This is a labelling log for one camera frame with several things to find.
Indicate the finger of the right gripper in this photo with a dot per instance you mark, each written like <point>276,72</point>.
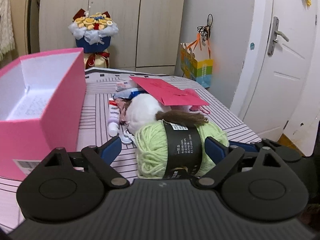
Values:
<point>247,147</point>

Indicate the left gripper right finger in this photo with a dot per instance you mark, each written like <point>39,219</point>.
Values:
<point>258,185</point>

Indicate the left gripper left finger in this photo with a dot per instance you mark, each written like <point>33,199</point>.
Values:
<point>66,186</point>

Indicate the white red tube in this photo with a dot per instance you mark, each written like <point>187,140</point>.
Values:
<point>113,120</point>

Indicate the green yarn ball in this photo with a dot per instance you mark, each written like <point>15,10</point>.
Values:
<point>164,149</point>

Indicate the red paper card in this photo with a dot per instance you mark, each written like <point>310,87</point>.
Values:
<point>168,94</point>

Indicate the white brown plush toy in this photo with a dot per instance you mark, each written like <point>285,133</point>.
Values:
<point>144,109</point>

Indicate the tissue pack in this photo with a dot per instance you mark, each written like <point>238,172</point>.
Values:
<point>125,84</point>

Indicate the white door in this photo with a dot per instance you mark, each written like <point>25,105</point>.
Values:
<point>270,86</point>

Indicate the colourful paper gift bag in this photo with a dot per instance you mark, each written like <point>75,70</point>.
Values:
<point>196,61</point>

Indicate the pink storage box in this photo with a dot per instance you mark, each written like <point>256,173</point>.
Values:
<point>42,95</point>

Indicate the striped table cloth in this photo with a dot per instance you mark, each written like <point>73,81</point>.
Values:
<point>105,119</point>

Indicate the cream knitted cardigan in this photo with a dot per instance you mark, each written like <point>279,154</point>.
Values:
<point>6,29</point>

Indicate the flower bouquet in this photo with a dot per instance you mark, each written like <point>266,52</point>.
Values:
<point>93,34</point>

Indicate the beige wardrobe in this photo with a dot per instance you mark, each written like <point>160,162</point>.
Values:
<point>141,35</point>

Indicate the metal door handle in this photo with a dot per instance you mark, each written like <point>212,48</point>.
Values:
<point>274,36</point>

